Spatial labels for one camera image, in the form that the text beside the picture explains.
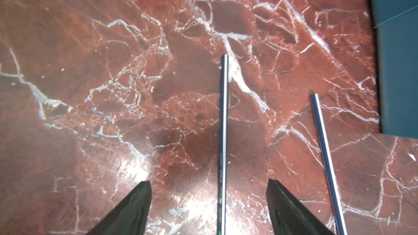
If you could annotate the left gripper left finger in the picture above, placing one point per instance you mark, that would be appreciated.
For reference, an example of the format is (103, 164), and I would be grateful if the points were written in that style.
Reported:
(130, 216)

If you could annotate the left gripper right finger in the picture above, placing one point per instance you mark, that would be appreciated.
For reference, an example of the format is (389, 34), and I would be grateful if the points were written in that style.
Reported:
(288, 215)

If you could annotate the teal bottom drawer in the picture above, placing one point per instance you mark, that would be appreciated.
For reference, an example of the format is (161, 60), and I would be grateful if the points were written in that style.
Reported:
(396, 25)

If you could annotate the black pencil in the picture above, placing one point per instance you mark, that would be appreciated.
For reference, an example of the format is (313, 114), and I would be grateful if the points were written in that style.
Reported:
(221, 219)
(328, 165)

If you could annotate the black pencil far left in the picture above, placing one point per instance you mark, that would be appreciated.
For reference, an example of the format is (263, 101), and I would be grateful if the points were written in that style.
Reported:
(221, 219)

